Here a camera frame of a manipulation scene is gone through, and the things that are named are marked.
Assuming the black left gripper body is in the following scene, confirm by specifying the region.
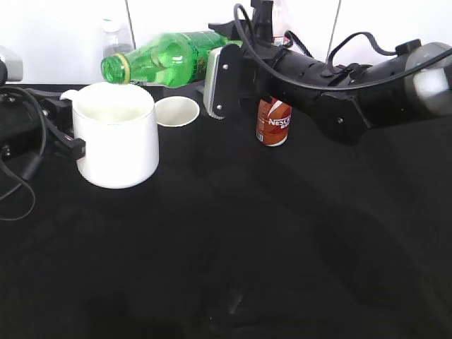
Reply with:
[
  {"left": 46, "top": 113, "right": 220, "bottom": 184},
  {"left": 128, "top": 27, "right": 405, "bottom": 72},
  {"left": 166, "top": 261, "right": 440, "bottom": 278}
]
[{"left": 1, "top": 88, "right": 61, "bottom": 160}]

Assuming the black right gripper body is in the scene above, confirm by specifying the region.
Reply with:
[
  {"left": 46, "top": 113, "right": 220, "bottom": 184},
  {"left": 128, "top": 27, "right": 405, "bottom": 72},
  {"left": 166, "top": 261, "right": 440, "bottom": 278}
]
[{"left": 203, "top": 44, "right": 283, "bottom": 121}]

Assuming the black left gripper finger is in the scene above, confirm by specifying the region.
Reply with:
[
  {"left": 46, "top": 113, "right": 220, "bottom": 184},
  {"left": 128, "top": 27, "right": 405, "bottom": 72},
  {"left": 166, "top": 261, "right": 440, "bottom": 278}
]
[
  {"left": 49, "top": 125, "right": 85, "bottom": 159},
  {"left": 38, "top": 97, "right": 73, "bottom": 131}
]

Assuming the white ceramic mug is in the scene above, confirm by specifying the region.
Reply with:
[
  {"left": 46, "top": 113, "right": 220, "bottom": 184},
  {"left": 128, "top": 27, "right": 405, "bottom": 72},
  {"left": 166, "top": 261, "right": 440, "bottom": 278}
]
[{"left": 60, "top": 82, "right": 159, "bottom": 189}]

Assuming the green soda bottle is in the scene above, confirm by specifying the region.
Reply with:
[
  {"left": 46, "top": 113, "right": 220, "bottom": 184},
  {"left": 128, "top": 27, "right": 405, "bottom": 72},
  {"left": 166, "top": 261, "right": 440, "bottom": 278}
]
[{"left": 101, "top": 30, "right": 242, "bottom": 88}]

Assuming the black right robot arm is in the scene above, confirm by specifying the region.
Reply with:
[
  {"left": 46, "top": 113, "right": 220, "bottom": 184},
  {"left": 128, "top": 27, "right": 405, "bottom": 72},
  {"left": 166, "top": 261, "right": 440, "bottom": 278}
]
[{"left": 203, "top": 40, "right": 451, "bottom": 144}]

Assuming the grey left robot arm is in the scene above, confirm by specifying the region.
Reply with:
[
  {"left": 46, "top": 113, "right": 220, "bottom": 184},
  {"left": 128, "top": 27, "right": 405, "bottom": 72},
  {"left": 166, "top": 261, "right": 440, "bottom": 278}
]
[{"left": 1, "top": 46, "right": 85, "bottom": 160}]

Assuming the cola bottle red label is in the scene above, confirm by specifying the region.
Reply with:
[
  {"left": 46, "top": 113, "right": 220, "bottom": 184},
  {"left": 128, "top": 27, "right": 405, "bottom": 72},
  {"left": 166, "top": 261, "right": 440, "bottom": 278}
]
[{"left": 272, "top": 0, "right": 293, "bottom": 48}]

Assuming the brown Nescafe coffee bottle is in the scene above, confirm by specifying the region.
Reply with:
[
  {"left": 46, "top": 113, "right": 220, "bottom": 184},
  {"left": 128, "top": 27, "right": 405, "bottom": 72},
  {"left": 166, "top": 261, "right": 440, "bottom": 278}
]
[{"left": 256, "top": 97, "right": 292, "bottom": 147}]

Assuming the black ceramic mug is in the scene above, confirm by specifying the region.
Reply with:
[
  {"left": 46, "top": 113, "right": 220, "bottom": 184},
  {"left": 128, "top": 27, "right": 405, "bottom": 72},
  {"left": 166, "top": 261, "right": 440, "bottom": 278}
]
[{"left": 155, "top": 96, "right": 200, "bottom": 127}]

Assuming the clear water bottle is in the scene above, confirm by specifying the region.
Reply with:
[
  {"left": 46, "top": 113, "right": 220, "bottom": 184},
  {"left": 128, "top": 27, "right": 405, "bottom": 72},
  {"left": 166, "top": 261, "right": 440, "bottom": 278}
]
[{"left": 102, "top": 18, "right": 134, "bottom": 58}]

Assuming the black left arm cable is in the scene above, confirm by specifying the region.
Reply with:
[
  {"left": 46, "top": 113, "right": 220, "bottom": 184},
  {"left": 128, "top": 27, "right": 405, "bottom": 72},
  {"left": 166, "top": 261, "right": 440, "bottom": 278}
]
[{"left": 0, "top": 86, "right": 49, "bottom": 222}]

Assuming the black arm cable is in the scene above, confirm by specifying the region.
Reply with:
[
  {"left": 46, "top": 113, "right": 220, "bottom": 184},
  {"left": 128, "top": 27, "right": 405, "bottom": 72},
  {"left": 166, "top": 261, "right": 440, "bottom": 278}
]
[
  {"left": 233, "top": 3, "right": 452, "bottom": 88},
  {"left": 0, "top": 86, "right": 49, "bottom": 222}
]

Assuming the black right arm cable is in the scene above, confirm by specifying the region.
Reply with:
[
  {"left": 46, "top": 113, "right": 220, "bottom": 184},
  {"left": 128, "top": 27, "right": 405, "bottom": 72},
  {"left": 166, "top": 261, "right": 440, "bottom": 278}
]
[{"left": 233, "top": 3, "right": 452, "bottom": 88}]

